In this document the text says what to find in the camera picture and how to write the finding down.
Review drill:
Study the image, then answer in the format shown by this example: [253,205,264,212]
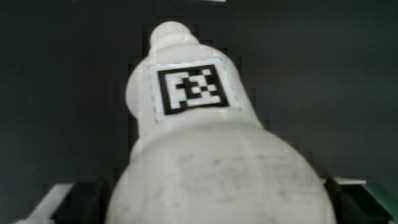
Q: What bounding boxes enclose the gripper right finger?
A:
[326,177,398,224]

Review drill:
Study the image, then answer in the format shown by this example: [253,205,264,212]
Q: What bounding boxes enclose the white lamp bulb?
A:
[104,22,337,224]

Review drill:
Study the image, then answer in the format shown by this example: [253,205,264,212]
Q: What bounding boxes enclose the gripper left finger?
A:
[13,183,74,224]

